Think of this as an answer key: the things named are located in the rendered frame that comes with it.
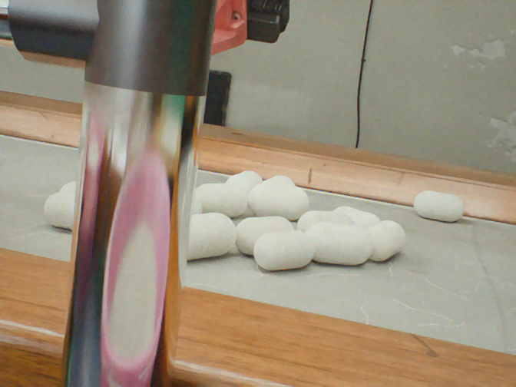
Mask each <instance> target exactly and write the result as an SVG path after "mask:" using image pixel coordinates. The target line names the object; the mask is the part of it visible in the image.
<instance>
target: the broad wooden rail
mask: <svg viewBox="0 0 516 387"><path fill-rule="evenodd" d="M81 111H82V104H80V103H75V102H70V101H62V100H57V99H51V98H43V97H38V96H33V95H28V94H19V93H14V92H9V91H0V135H3V136H8V137H16V138H21V139H26V140H30V141H38V142H42V143H47V144H55V145H60V146H65V147H73V148H77V149H79V140H80V129H81ZM198 170H204V171H209V172H213V173H218V174H226V175H230V176H233V175H236V174H240V173H242V172H244V171H252V172H255V173H257V174H258V175H259V176H260V177H261V178H262V181H265V180H269V179H271V178H273V177H275V176H285V177H288V178H289V179H291V180H292V181H293V183H294V184H295V186H296V187H300V188H305V189H310V190H318V191H322V192H327V193H331V194H340V195H344V196H349V197H357V198H362V199H367V200H374V201H379V202H384V203H392V204H397V205H401V206H406V207H414V200H415V198H416V197H417V195H418V194H420V193H421V192H423V191H426V190H430V191H435V192H439V193H444V194H454V195H456V196H458V197H459V198H460V199H461V200H462V201H463V203H464V206H465V211H464V213H463V215H462V216H463V217H470V218H475V219H480V220H488V221H493V222H498V223H506V224H510V225H515V226H516V174H511V173H506V172H501V171H496V170H487V169H482V168H477V167H468V166H463V165H458V164H450V163H445V162H439V161H434V160H426V159H421V158H416V157H406V156H402V155H397V154H388V153H383V152H378V151H373V150H364V149H359V148H354V147H345V146H340V145H335V144H327V143H321V142H316V141H308V140H303V139H298V138H293V137H284V136H279V135H274V134H265V133H260V132H255V131H246V130H241V129H236V128H231V127H222V126H217V125H212V124H203V130H202V138H201V144H200V156H199V163H198Z"/></svg>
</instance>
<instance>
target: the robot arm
mask: <svg viewBox="0 0 516 387"><path fill-rule="evenodd" d="M288 22H289V0H218V2H217V14H216V21H215V28H214V34H213V47H212V53H211V56H212V55H215V54H218V53H221V52H223V51H226V50H229V49H231V48H235V47H238V46H240V45H243V44H244V42H245V40H251V41H260V42H265V43H270V44H273V43H275V42H277V40H278V37H279V36H280V33H283V32H284V31H285V30H286V26H287V24H288Z"/></svg>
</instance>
